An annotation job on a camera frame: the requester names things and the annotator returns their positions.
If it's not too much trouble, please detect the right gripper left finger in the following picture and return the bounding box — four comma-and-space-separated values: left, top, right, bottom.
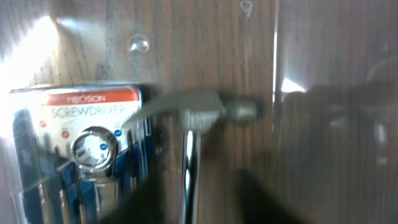
99, 169, 180, 224

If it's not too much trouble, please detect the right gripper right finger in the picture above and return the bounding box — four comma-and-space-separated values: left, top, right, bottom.
234, 169, 305, 224

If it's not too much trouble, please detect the silver combination wrench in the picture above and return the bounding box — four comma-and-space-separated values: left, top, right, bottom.
70, 126, 119, 220

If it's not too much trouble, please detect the precision screwdriver set case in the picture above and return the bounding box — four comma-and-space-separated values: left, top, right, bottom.
1, 84, 154, 223

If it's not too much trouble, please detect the small claw hammer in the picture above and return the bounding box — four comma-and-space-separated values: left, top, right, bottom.
122, 89, 259, 224

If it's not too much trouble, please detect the clear plastic container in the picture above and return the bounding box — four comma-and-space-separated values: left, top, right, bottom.
1, 0, 397, 223

